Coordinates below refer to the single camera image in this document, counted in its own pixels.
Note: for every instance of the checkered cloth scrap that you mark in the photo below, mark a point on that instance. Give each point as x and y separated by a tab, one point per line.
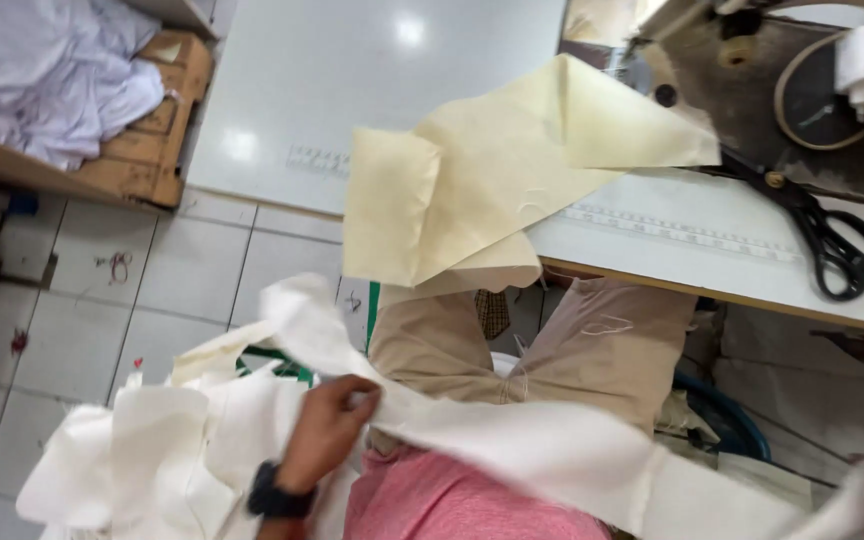
492	311

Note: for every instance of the person's left hand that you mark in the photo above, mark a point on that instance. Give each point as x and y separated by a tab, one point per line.
319	439

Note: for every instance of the blue hoop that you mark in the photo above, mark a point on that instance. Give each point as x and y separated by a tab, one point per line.
736	427

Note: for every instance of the long white fabric strip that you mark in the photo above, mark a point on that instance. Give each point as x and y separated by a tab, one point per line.
552	450

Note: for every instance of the tan trousers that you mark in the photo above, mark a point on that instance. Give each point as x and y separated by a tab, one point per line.
604	352

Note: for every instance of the black fabric scissors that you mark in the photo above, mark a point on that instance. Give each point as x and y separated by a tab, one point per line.
829	236

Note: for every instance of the person's left fingers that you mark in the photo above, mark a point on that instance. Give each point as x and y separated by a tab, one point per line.
353	397

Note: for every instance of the pink shirt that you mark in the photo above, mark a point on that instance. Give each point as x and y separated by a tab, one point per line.
439	502

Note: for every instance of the industrial sewing machine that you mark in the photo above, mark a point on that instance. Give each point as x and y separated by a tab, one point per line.
747	90

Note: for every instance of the green metal frame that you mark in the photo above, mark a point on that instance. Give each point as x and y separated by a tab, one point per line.
372	315

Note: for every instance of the beige drive belt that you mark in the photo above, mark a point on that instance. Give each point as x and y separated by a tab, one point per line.
779	101

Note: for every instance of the cream fabric piece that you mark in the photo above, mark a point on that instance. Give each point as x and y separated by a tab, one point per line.
469	172

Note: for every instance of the black wrist watch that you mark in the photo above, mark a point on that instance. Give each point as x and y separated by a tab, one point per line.
276	493

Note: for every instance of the long white measuring tape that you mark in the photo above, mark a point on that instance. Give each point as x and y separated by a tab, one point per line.
679	231

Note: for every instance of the heap of white fabric pieces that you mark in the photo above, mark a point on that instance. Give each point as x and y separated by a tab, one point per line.
154	450

